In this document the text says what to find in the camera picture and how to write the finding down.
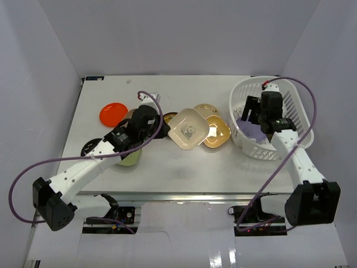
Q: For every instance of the dark round yellow patterned plate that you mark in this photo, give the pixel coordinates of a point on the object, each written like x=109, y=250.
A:
x=169, y=116

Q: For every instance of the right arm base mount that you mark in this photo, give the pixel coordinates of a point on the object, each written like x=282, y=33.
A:
x=252, y=223

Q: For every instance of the white plastic basket bin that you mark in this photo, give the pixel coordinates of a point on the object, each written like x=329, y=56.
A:
x=292, y=108

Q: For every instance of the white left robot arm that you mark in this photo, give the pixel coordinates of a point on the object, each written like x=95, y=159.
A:
x=57, y=199

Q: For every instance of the beige round plate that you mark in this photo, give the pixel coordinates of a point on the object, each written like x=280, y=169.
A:
x=207, y=110

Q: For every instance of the black round plate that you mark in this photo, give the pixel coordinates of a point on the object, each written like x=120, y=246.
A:
x=89, y=146

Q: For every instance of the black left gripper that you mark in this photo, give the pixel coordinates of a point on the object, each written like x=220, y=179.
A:
x=160, y=128

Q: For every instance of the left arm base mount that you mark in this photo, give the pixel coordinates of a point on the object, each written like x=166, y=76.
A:
x=128, y=215

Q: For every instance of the purple round plate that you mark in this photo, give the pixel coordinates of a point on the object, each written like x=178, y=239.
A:
x=251, y=130

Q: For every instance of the cream square panda plate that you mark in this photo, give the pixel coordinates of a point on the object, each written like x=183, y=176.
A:
x=188, y=129

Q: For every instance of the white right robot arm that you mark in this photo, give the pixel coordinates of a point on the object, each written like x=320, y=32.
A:
x=314, y=200

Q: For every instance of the green square panda plate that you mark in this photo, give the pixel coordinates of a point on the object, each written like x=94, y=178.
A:
x=131, y=160

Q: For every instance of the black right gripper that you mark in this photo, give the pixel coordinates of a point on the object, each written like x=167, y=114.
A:
x=252, y=103

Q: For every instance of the orange round plate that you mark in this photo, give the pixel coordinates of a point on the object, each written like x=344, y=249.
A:
x=112, y=114

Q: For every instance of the gold square panda plate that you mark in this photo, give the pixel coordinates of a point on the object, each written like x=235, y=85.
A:
x=219, y=132

